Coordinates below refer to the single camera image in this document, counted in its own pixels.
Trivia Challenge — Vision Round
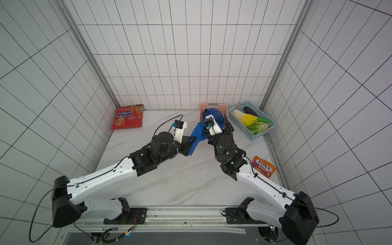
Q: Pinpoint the blue baseball cap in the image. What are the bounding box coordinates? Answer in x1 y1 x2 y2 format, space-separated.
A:
191 120 225 149

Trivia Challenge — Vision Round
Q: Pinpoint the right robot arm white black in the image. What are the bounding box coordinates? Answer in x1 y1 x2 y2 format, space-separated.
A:
203 115 320 245

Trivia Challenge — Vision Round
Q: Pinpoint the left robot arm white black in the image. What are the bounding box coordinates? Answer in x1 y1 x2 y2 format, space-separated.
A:
51 132 196 228

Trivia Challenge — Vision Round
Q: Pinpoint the yellow toy corn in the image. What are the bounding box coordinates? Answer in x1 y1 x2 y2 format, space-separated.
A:
232 109 258 127

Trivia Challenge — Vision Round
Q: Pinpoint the green toy vegetable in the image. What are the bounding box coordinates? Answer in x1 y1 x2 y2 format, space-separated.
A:
248 117 272 135

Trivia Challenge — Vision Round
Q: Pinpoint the light blue plastic basket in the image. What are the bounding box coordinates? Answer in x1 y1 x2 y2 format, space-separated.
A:
229 101 277 141

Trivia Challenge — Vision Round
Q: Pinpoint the pink plastic basket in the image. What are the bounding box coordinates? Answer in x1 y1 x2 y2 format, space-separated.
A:
200 103 229 121

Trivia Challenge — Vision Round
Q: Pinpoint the dark purple toy eggplant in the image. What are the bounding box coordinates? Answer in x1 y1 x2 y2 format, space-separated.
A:
244 107 259 117

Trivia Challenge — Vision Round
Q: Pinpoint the red cookie snack bag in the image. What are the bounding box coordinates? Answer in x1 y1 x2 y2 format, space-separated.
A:
111 104 144 130

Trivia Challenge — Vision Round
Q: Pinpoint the colourful candy bag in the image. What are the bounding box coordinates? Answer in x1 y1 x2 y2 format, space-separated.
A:
252 156 277 179

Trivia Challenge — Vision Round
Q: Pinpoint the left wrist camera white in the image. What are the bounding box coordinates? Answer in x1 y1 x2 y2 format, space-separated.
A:
173 120 187 144

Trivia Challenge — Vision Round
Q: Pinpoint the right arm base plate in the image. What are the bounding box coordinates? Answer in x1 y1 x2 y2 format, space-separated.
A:
222 207 266 225

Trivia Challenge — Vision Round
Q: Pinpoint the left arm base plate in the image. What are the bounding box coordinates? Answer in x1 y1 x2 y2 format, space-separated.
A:
104 208 148 225

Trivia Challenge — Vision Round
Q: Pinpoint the aluminium mounting rail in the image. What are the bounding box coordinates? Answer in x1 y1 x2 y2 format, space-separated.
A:
62 205 308 235

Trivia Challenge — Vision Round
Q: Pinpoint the left base cable bundle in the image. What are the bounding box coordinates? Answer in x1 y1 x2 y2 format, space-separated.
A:
72 211 138 244

